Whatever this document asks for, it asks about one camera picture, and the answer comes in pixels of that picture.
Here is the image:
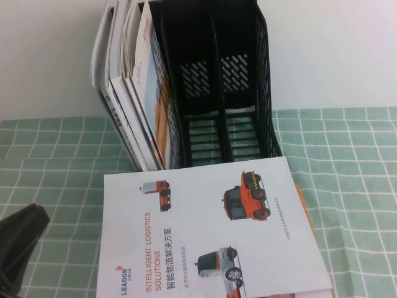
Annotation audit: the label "white Leador logistics brochure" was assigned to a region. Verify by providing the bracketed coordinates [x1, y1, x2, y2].
[95, 156, 335, 298]

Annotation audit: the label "black mesh book holder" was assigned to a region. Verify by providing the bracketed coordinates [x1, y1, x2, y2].
[138, 0, 283, 171]

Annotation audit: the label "orange-edged book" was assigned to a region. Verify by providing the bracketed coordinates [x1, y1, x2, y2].
[294, 182, 320, 249]

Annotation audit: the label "brochure with sand picture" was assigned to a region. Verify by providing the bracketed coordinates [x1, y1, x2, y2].
[127, 2, 174, 171]

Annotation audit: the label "white brochure with blue edge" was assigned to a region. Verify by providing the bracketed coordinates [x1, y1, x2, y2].
[107, 76, 156, 171]

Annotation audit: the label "curled loose white papers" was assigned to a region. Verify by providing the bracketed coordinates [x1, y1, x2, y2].
[119, 0, 146, 80]

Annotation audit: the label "large white folder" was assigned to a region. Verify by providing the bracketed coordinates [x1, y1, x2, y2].
[89, 0, 122, 94]

